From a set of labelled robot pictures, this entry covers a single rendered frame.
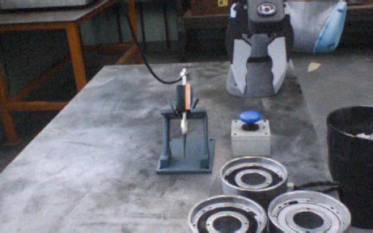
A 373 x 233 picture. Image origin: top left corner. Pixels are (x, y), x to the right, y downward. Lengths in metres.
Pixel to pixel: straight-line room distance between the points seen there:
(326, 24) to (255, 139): 0.35
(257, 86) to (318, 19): 0.21
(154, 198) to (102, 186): 0.11
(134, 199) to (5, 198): 0.22
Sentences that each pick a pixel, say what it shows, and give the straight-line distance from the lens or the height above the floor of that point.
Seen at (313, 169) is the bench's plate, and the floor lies 0.80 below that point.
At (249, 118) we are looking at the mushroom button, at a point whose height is 0.87.
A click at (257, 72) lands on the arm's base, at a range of 1.11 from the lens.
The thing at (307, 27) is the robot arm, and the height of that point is 0.98.
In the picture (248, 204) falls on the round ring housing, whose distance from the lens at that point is 0.65.
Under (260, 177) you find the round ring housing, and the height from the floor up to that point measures 0.82.
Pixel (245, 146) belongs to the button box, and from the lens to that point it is 0.83.
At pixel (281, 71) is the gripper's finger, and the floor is 0.99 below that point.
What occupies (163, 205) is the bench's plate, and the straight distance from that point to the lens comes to 0.72.
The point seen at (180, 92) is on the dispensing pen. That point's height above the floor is 0.93.
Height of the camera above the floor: 1.20
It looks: 23 degrees down
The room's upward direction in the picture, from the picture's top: 5 degrees counter-clockwise
